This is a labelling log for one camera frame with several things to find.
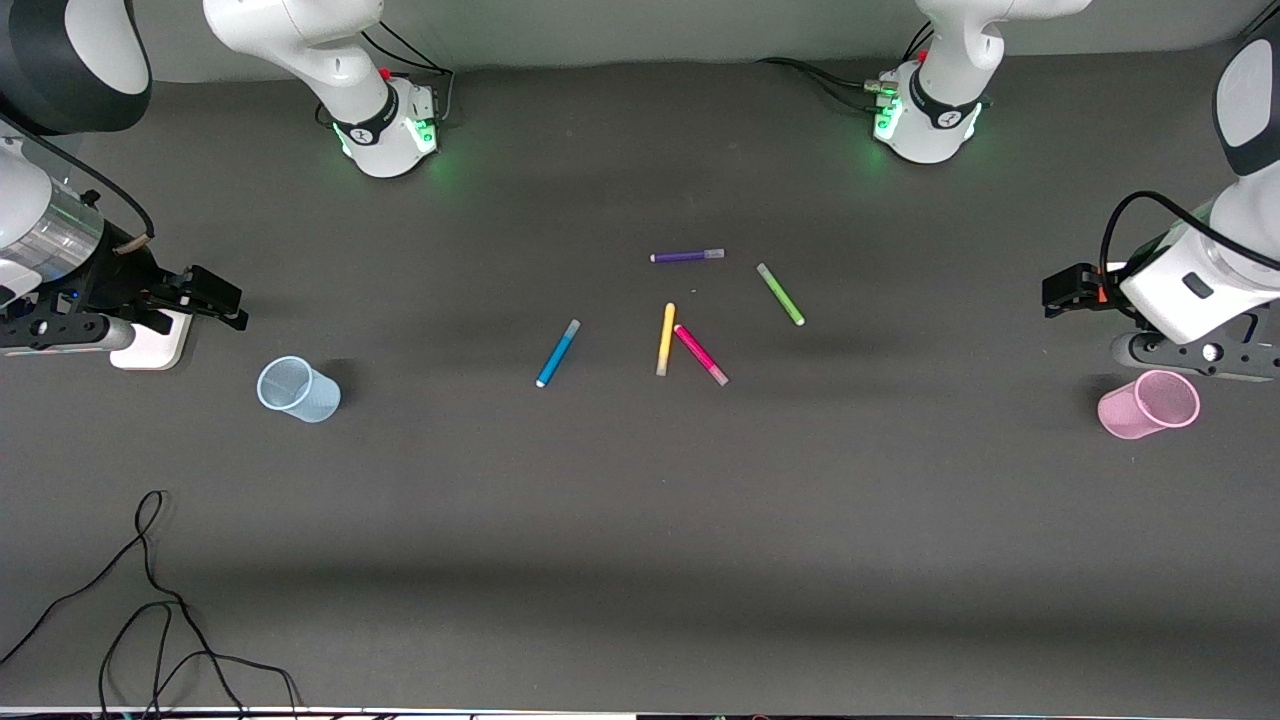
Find blue marker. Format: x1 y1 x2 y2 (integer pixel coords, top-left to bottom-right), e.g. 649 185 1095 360
536 319 582 388

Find pink marker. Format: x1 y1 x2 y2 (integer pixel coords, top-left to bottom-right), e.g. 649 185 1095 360
673 324 730 387

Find white rounded flat block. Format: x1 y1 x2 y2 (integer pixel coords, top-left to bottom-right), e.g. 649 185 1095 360
110 310 193 371

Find translucent pink plastic cup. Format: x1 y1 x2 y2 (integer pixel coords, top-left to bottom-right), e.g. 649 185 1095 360
1097 370 1201 441

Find translucent blue plastic cup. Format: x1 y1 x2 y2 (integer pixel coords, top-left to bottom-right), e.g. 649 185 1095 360
257 356 342 424

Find green marker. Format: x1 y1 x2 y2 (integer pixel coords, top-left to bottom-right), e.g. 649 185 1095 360
756 262 806 327

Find dark grey table cloth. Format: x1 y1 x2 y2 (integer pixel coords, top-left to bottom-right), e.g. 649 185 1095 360
0 40 1280 716

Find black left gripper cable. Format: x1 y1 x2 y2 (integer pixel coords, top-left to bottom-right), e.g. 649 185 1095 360
1100 190 1280 296

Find loose thin black cable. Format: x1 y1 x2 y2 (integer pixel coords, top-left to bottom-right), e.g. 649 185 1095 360
0 490 301 719

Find black right arm base cables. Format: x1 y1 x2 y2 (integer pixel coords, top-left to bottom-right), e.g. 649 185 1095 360
316 20 457 131

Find black arm base cables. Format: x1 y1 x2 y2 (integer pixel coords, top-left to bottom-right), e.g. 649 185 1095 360
316 20 457 131
755 20 936 116

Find black left arm base cables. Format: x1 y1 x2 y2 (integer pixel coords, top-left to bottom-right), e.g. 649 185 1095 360
755 20 936 116

